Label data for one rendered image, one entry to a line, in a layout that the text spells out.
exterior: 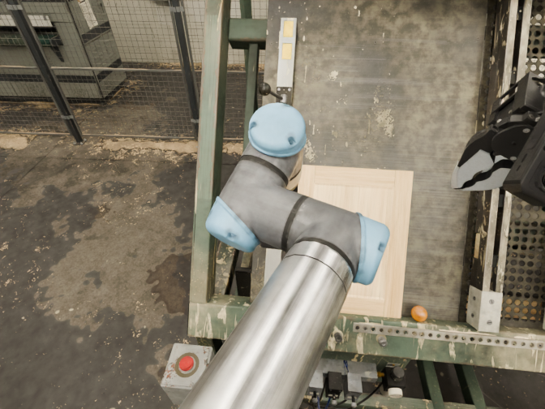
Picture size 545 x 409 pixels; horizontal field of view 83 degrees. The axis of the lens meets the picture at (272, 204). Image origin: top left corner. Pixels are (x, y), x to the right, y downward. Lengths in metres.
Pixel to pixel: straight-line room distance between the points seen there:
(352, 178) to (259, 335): 0.85
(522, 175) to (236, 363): 0.30
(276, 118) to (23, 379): 2.18
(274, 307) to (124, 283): 2.22
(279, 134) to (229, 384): 0.28
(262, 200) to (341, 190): 0.70
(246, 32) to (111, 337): 1.84
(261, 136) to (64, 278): 2.39
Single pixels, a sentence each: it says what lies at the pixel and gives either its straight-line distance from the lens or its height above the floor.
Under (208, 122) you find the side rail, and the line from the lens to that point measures 1.07.
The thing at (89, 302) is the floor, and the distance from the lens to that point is 2.47.
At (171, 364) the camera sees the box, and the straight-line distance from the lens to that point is 1.04.
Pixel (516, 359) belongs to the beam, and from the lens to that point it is 1.33.
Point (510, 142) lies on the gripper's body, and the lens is 0.44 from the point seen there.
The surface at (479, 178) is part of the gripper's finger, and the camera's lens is 0.50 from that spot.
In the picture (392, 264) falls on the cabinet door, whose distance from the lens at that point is 1.12.
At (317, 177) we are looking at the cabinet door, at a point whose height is 1.24.
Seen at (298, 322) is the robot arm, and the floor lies 1.63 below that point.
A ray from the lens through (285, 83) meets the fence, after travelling 1.08.
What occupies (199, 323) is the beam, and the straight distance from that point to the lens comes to 1.15.
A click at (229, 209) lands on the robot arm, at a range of 0.38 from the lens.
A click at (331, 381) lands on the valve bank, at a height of 0.76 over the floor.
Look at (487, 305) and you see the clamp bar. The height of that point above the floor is 0.99.
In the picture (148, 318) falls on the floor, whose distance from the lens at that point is 2.24.
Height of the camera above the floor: 1.87
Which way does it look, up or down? 43 degrees down
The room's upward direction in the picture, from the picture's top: straight up
